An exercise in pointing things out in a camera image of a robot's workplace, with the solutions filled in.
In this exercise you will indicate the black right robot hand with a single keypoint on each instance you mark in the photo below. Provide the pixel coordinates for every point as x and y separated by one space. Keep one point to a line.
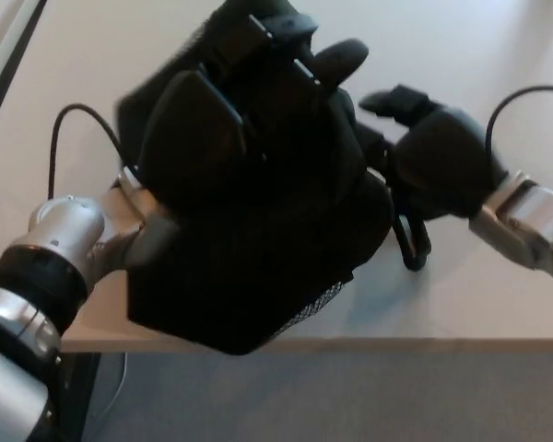
442 161

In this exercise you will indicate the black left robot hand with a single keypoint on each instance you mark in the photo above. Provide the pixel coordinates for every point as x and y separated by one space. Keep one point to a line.
193 138

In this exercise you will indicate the black fabric lunch bag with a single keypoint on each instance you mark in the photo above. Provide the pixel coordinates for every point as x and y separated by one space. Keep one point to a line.
267 258

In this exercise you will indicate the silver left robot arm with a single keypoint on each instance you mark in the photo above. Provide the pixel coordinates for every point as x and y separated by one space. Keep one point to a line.
50 258

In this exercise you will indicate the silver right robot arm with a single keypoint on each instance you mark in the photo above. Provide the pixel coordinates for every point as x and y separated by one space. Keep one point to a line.
525 225

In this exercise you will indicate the grey desk edge rail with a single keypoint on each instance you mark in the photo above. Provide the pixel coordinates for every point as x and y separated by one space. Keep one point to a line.
4 60

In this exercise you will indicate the black desk frame leg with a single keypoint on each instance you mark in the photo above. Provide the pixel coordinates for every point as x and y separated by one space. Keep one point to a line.
80 396

